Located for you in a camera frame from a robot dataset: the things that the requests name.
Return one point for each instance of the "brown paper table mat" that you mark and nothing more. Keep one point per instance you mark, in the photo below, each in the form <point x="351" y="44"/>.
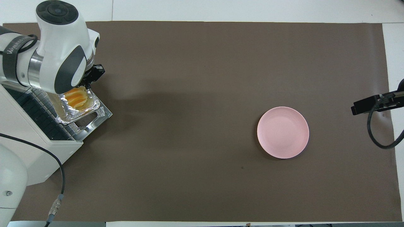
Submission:
<point x="189" y="110"/>

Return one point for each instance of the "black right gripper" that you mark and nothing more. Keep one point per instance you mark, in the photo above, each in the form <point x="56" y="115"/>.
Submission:
<point x="367" y="105"/>

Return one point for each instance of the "golden sliced bread loaf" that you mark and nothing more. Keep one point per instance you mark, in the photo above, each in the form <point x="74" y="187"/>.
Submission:
<point x="77" y="99"/>

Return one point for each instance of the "aluminium foil tray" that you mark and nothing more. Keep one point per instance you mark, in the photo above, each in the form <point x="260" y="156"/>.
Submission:
<point x="91" y="105"/>

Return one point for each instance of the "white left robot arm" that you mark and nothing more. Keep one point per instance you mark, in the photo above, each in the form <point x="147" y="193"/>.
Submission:
<point x="60" y="41"/>

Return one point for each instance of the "glass oven door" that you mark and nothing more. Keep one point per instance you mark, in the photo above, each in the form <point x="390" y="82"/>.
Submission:
<point x="98" y="121"/>

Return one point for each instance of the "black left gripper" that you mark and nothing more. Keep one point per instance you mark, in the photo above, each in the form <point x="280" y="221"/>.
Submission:
<point x="94" y="72"/>

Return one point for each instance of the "cream toaster oven body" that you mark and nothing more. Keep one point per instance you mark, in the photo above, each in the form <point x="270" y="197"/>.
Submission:
<point x="28" y="151"/>

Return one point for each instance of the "pink round plate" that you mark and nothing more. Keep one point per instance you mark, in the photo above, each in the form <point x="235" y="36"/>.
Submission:
<point x="282" y="132"/>

